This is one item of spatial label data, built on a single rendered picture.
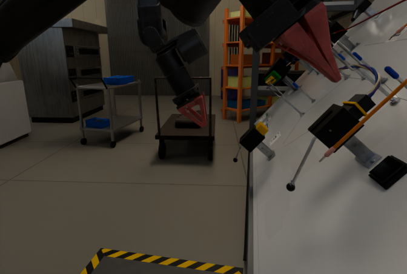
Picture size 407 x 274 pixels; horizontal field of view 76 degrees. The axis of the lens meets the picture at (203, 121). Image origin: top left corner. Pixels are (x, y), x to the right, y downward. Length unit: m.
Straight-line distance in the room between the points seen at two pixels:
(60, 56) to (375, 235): 5.20
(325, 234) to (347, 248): 0.05
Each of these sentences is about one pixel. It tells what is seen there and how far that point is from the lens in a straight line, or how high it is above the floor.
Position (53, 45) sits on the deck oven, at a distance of 5.37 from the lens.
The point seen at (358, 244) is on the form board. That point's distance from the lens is 0.37.
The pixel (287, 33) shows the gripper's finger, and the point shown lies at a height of 1.23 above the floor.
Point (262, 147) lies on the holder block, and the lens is 0.77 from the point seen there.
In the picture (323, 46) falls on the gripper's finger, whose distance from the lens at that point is 0.28.
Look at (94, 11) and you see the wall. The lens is 9.16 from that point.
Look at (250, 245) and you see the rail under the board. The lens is 0.55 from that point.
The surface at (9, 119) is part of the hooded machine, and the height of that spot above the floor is 0.36.
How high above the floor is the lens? 1.21
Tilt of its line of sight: 14 degrees down
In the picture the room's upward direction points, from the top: straight up
